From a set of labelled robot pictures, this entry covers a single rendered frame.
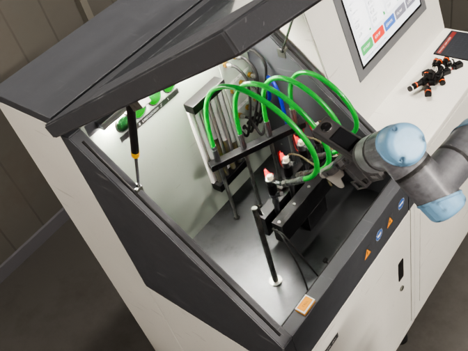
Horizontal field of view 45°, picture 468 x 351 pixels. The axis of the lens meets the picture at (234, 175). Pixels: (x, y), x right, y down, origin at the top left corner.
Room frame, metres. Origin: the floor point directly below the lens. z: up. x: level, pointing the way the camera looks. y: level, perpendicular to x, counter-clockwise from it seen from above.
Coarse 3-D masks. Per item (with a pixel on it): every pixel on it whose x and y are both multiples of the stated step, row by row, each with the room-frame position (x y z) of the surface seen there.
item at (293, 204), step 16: (288, 192) 1.20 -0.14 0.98; (304, 192) 1.18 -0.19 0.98; (320, 192) 1.20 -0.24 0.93; (272, 208) 1.16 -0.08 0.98; (288, 208) 1.14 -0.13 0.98; (304, 208) 1.15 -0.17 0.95; (320, 208) 1.19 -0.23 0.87; (272, 224) 1.10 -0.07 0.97; (288, 224) 1.09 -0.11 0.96; (304, 224) 1.17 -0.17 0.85
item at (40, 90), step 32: (128, 0) 1.67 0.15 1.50; (160, 0) 1.60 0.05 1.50; (192, 0) 1.54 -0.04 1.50; (96, 32) 1.53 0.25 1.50; (128, 32) 1.47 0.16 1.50; (160, 32) 1.42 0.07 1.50; (32, 64) 1.46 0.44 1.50; (64, 64) 1.40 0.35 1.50; (96, 64) 1.35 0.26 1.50; (0, 96) 1.35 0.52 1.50; (32, 96) 1.29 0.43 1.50; (64, 96) 1.25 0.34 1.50; (32, 128) 1.28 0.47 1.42; (64, 160) 1.22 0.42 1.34; (64, 192) 1.32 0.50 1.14; (96, 224) 1.25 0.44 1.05; (96, 256) 1.38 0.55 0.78; (128, 256) 1.17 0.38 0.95; (128, 288) 1.29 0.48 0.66; (160, 320) 1.20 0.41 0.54
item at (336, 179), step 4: (324, 168) 0.90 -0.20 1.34; (320, 172) 0.89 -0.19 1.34; (340, 172) 0.85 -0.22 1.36; (320, 176) 0.90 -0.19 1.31; (324, 176) 0.88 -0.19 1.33; (328, 176) 0.88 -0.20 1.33; (332, 176) 0.87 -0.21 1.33; (336, 176) 0.86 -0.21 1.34; (340, 176) 0.85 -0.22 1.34; (332, 180) 0.87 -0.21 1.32; (336, 180) 0.86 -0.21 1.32; (340, 180) 0.86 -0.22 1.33; (336, 184) 0.86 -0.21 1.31; (340, 184) 0.86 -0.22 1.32
